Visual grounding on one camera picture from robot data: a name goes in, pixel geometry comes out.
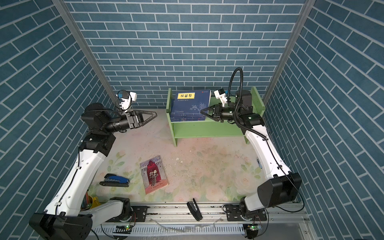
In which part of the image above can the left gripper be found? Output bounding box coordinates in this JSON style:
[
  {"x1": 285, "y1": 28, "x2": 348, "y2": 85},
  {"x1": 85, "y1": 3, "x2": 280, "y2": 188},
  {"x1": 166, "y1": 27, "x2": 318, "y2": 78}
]
[{"x1": 102, "y1": 112, "x2": 156, "y2": 136}]

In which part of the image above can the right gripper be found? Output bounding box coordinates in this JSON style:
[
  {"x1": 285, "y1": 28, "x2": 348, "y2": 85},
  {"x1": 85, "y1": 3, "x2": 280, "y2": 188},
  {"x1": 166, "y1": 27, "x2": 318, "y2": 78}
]
[{"x1": 202, "y1": 103, "x2": 241, "y2": 123}]

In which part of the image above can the blue book yellow label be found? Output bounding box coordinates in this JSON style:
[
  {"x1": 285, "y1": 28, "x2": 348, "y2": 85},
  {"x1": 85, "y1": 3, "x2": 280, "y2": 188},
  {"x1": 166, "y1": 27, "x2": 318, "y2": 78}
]
[{"x1": 170, "y1": 90, "x2": 211, "y2": 122}]

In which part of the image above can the red illustrated book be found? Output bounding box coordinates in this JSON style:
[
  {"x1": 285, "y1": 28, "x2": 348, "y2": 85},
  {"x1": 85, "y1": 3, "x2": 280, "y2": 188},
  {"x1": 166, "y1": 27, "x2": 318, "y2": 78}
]
[{"x1": 140, "y1": 156, "x2": 169, "y2": 195}]

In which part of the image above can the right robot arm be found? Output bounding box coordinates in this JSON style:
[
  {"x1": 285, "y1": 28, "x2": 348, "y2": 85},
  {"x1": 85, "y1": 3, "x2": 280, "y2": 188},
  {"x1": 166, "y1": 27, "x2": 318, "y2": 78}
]
[{"x1": 201, "y1": 86, "x2": 302, "y2": 220}]

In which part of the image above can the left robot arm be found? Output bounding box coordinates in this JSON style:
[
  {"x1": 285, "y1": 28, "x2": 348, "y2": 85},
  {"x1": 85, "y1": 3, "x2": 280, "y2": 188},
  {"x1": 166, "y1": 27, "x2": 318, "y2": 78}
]
[{"x1": 29, "y1": 103, "x2": 157, "y2": 240}]

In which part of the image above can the green two-tier shelf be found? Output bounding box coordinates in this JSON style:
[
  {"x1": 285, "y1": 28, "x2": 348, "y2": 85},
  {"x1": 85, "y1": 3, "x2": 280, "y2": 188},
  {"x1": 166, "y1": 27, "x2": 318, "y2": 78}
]
[{"x1": 166, "y1": 87, "x2": 266, "y2": 147}]

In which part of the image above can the blue black stapler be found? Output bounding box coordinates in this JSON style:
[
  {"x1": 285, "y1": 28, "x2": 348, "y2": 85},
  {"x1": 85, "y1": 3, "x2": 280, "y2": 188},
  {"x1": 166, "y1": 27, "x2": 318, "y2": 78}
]
[{"x1": 99, "y1": 174, "x2": 130, "y2": 188}]

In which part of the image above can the yellow pen holder cup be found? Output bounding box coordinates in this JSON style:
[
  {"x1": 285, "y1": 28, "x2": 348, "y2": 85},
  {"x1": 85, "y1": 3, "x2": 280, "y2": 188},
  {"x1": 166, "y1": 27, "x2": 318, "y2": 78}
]
[{"x1": 81, "y1": 195, "x2": 101, "y2": 211}]

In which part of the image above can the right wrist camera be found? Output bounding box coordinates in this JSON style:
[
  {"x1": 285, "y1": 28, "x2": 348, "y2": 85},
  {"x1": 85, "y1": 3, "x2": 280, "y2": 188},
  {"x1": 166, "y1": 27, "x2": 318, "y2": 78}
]
[{"x1": 214, "y1": 88, "x2": 228, "y2": 108}]

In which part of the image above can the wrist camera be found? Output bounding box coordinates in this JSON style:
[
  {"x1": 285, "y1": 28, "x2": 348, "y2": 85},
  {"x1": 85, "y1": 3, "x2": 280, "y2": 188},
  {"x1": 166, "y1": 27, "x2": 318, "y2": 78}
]
[
  {"x1": 116, "y1": 90, "x2": 137, "y2": 112},
  {"x1": 214, "y1": 88, "x2": 228, "y2": 108}
]

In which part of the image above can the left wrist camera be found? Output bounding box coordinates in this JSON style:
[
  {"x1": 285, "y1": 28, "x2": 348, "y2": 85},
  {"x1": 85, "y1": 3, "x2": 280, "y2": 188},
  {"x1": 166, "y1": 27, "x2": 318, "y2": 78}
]
[{"x1": 116, "y1": 90, "x2": 137, "y2": 112}]

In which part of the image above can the black clip on rail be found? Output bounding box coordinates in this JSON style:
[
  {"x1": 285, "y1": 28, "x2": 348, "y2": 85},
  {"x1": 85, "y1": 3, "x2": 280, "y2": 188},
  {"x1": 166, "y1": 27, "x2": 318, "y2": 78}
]
[{"x1": 187, "y1": 199, "x2": 203, "y2": 222}]

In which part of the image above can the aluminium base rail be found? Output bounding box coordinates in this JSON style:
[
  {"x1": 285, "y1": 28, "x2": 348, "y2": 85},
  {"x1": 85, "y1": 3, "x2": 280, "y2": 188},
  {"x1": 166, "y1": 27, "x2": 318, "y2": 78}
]
[{"x1": 86, "y1": 203, "x2": 316, "y2": 240}]

